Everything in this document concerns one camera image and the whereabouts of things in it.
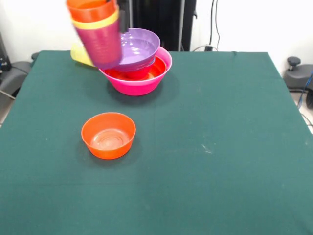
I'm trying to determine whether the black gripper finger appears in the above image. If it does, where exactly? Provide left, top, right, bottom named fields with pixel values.
left=118, top=0, right=130, bottom=34

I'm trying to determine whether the orange cup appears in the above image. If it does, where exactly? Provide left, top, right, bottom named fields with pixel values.
left=66, top=0, right=118, bottom=23

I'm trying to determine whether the black hanging cable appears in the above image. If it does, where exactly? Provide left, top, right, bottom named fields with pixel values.
left=209, top=0, right=222, bottom=51

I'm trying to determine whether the dark green tablecloth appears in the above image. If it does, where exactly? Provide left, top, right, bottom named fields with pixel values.
left=0, top=50, right=313, bottom=235

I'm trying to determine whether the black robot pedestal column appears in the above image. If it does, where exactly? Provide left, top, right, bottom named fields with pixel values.
left=116, top=0, right=198, bottom=52

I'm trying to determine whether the large orange bowl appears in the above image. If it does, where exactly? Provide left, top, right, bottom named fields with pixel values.
left=104, top=55, right=168, bottom=82

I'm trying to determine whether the purple bowl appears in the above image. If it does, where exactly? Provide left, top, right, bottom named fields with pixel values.
left=116, top=27, right=161, bottom=73

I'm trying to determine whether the purple cup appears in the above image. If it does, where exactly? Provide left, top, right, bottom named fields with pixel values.
left=74, top=20, right=122, bottom=70

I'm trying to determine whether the small orange bowl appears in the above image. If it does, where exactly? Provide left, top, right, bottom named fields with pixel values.
left=81, top=112, right=136, bottom=160

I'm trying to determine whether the pale yellow cup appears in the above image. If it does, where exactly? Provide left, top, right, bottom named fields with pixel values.
left=70, top=43, right=95, bottom=68

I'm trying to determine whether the tangle of floor cables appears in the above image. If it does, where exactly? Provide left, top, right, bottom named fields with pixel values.
left=295, top=70, right=313, bottom=128

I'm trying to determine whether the bright yellow cup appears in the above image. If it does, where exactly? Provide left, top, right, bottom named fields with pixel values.
left=71, top=9, right=121, bottom=31

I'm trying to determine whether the large pink bowl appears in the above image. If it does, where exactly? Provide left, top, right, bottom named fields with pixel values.
left=98, top=46, right=173, bottom=96

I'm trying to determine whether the black pedestal foot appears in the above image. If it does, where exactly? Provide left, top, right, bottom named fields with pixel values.
left=0, top=61, right=34, bottom=103
left=283, top=56, right=313, bottom=92

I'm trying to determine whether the small pink-red bowl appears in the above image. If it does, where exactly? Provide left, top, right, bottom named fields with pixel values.
left=125, top=66, right=151, bottom=80

